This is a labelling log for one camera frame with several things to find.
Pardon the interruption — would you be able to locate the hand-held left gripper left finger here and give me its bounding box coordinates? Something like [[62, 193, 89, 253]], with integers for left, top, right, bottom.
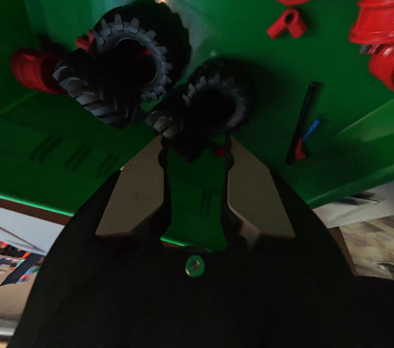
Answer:
[[95, 135, 172, 236]]

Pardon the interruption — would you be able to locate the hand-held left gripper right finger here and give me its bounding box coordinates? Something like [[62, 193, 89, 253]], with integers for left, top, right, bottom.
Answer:
[[221, 135, 297, 250]]

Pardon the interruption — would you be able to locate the green plastic bin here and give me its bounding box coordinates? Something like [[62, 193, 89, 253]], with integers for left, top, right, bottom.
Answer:
[[0, 0, 394, 252]]

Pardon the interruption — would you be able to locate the dark printed toy set box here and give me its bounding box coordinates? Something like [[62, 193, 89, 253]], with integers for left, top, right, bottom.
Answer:
[[0, 240, 44, 286]]

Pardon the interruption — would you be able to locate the small red clip piece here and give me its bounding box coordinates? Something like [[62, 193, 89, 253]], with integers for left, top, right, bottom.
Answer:
[[294, 137, 308, 160]]

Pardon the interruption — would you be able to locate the blue pin piece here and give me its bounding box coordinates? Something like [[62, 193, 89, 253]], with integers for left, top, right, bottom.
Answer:
[[301, 118, 322, 142]]

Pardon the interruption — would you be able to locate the long black axle piece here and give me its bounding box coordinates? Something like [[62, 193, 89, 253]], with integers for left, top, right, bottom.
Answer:
[[285, 81, 321, 166]]

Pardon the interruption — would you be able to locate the small red toy piece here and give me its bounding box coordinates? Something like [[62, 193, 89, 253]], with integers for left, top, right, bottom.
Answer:
[[75, 30, 96, 56]]

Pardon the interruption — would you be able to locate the red angled connector piece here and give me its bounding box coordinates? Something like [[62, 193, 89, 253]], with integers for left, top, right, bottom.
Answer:
[[266, 7, 308, 40]]

